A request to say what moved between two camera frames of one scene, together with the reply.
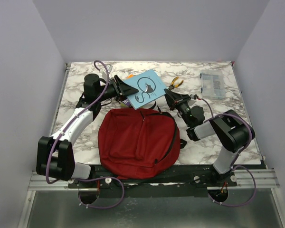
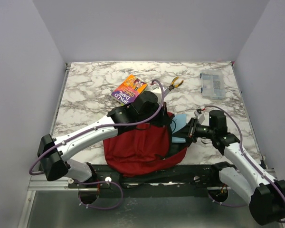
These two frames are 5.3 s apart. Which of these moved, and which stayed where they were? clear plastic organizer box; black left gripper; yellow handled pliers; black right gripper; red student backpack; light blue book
Moved: light blue book; black left gripper; black right gripper; red student backpack
Stayed: clear plastic organizer box; yellow handled pliers
